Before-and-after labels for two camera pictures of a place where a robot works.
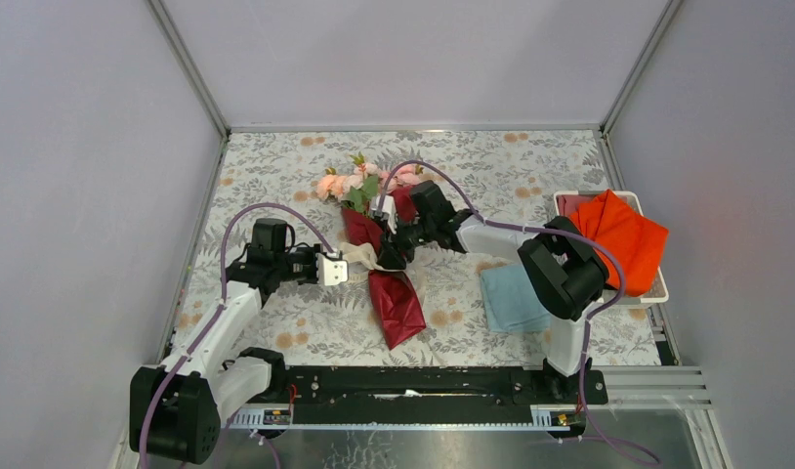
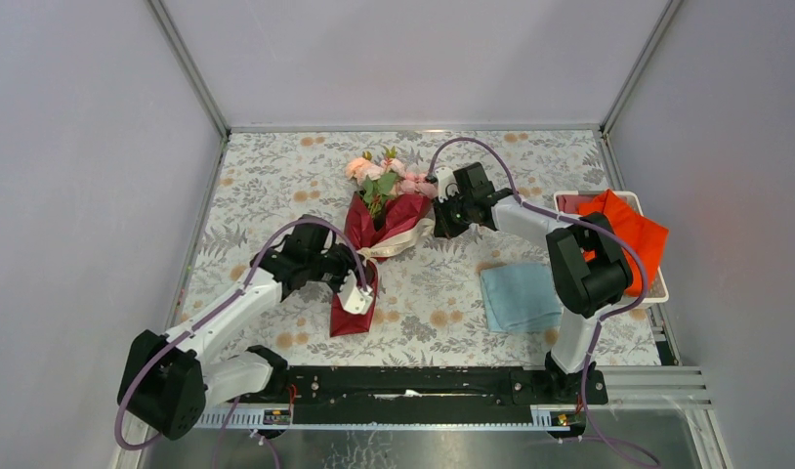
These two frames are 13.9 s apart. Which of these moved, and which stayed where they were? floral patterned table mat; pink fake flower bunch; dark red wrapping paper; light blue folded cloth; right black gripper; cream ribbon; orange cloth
Moved: right black gripper; pink fake flower bunch; dark red wrapping paper; cream ribbon
Stayed: light blue folded cloth; floral patterned table mat; orange cloth
